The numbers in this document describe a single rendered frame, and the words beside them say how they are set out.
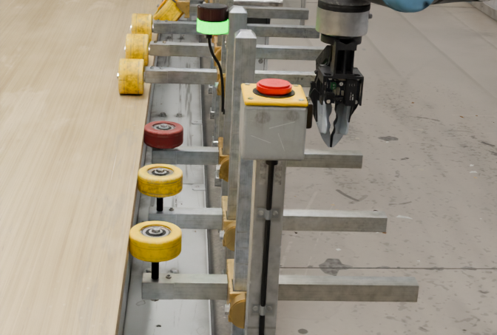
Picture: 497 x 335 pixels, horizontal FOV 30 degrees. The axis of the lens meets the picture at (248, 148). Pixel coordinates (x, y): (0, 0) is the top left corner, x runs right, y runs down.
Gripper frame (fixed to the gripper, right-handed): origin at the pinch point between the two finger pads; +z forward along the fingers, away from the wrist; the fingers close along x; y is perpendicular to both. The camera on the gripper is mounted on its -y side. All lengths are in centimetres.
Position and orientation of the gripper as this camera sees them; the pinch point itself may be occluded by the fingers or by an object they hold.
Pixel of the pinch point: (330, 138)
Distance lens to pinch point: 169.8
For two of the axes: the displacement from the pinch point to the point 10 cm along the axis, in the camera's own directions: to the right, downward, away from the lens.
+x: 10.0, 0.2, 1.0
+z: -0.5, 9.4, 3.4
